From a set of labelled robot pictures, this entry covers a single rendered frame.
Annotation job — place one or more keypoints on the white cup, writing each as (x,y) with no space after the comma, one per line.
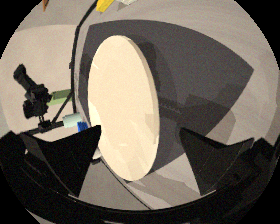
(97,153)

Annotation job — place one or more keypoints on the cream round platter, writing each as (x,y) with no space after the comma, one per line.
(122,99)

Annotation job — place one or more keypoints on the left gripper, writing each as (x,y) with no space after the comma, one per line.
(37,107)

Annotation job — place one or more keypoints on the yellow sponge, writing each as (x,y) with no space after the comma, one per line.
(103,5)

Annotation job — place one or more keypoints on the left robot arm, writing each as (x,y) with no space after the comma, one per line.
(28,106)

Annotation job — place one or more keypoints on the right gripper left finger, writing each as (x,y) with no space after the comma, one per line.
(68,158)

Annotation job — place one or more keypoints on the dark grey flat mat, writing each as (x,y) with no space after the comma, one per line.
(197,78)

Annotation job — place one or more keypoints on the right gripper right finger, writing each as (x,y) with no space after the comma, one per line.
(209,159)

